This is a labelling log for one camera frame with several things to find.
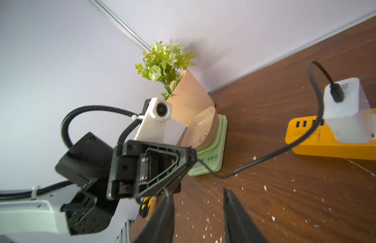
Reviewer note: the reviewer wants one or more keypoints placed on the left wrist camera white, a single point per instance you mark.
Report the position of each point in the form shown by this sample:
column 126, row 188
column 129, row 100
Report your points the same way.
column 155, row 113

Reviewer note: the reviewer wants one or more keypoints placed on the green electronic scale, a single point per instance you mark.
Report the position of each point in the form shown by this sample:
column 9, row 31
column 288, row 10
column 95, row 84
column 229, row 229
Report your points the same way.
column 212, row 155

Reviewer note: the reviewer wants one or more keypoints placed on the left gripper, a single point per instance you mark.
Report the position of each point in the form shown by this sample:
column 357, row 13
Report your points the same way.
column 141, row 169

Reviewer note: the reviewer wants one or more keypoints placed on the artificial green white flowers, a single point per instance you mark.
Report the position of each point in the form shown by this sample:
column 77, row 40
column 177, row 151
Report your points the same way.
column 167, row 64

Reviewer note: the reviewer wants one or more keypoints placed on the beige panda bowl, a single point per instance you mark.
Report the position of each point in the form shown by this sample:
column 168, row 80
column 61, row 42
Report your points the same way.
column 201, row 131

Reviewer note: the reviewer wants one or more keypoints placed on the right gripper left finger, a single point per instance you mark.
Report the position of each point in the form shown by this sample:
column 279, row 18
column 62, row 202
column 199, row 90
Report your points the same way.
column 160, row 227

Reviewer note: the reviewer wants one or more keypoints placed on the white USB charger adapter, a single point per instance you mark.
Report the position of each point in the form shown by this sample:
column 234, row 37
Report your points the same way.
column 352, row 120

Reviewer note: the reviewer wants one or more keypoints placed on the orange power strip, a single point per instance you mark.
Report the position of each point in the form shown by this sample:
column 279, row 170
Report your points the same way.
column 323, row 144

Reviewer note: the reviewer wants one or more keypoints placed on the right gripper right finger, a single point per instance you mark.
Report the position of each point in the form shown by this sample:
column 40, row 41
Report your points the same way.
column 239, row 227

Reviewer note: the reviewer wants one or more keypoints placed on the peach flower pot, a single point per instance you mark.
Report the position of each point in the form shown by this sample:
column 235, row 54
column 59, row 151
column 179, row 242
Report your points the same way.
column 188, row 100

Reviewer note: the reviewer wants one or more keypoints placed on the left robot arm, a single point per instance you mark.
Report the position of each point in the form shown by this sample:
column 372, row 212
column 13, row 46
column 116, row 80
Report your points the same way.
column 98, row 176

